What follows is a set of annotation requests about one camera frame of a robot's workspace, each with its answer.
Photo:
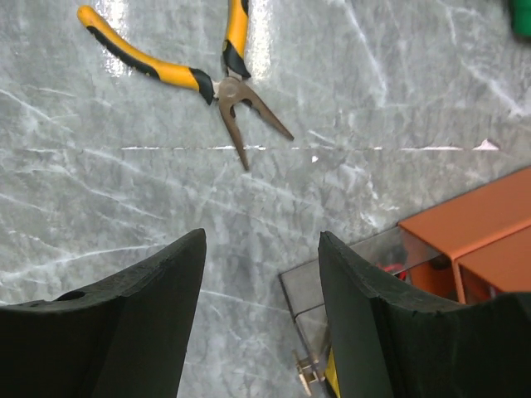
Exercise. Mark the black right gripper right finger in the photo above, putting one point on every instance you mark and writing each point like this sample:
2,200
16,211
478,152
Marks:
391,339

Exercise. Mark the yellow black long-nose pliers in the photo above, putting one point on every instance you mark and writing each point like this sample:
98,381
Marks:
227,92

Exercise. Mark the green cloth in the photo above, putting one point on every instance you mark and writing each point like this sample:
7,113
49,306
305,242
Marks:
520,17

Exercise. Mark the orange drawer box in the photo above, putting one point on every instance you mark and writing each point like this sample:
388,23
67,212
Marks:
485,232

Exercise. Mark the red black utility knife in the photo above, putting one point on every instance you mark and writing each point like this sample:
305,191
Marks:
396,270

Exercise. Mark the yellow utility knife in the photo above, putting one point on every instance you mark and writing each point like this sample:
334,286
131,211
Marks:
330,376

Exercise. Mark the clear bottom drawer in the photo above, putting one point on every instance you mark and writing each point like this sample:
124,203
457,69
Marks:
301,287

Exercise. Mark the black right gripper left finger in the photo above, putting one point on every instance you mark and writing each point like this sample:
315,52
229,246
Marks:
123,336

